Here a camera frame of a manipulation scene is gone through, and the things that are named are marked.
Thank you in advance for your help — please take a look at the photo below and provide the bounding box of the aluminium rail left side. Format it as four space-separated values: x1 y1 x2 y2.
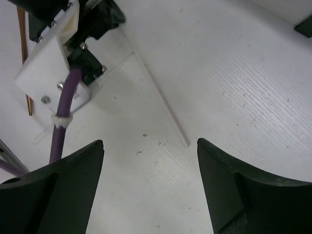
0 140 30 174

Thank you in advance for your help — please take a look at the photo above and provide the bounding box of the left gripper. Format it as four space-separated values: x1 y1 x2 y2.
10 0 126 48

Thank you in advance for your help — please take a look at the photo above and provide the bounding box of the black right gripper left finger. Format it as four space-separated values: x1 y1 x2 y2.
0 140 104 234

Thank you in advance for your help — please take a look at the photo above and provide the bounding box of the black utensil holder frame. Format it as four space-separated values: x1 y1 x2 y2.
294 16 312 38

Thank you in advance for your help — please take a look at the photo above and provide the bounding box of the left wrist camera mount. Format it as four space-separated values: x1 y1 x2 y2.
15 0 104 111

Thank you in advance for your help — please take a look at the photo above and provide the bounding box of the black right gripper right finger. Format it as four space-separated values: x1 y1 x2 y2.
197 138 312 234

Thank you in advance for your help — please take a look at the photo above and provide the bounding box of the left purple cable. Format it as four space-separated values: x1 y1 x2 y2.
0 67 81 176

